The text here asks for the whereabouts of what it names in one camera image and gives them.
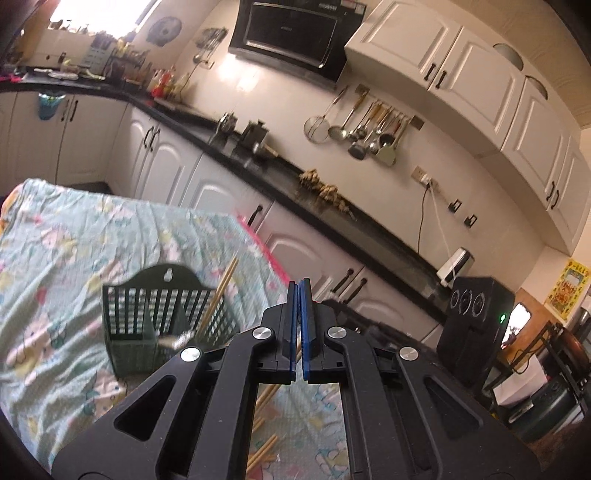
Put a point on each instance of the black range hood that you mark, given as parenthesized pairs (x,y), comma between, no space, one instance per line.
(286,32)

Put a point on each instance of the window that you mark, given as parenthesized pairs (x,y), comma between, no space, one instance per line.
(101,11)

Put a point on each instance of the metal utensil rail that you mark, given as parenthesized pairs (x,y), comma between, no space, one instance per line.
(418,121)

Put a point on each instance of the dark green utensil basket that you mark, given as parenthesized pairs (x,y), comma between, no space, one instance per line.
(138,357)

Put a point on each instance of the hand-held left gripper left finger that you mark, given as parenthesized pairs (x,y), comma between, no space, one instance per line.
(292,323)

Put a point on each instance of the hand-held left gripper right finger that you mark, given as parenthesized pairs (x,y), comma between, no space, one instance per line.
(304,323)

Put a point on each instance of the light blue knife block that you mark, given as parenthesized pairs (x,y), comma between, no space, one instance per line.
(98,53)

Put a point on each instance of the row of hanging kitchen utensils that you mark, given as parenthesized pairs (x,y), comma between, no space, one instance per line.
(381,141)

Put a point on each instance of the small black wall fan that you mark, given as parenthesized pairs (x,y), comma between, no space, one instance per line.
(164,31)

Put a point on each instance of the black air fryer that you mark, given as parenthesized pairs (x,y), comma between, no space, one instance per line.
(475,323)

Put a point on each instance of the metal kettle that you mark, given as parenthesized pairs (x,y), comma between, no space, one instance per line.
(254,133)

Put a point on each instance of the black kitchen countertop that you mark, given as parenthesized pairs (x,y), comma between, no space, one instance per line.
(369,240)

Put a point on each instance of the teal hanging bag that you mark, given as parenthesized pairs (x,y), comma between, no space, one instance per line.
(50,107)

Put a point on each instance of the small white appliance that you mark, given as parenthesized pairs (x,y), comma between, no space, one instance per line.
(455,267)

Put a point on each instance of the white box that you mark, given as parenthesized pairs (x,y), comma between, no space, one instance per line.
(519,383)

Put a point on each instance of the printed blanket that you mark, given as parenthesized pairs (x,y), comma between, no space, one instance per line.
(69,240)

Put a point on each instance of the wall socket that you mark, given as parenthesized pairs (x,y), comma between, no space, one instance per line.
(422,175)

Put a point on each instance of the metal ladle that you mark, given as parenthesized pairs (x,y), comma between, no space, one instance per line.
(337,131)

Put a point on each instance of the yellow wall poster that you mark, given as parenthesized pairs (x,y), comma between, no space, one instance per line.
(570,288)

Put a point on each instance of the small metal teapot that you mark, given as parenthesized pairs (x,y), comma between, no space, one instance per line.
(226,123)

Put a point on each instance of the white base cabinets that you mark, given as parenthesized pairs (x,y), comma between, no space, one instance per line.
(152,152)

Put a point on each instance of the group of condiment bottles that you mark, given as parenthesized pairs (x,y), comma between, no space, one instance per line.
(166,83)

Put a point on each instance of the white wall cabinets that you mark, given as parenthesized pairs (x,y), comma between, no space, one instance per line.
(485,78)

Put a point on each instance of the wooden chopstick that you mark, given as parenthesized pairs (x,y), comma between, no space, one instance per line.
(226,286)
(268,398)
(219,286)
(262,451)

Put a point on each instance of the small hanging utensil set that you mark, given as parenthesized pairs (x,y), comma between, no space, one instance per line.
(210,44)

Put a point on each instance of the ginger root clump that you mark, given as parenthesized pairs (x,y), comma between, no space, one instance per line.
(333,198)
(309,179)

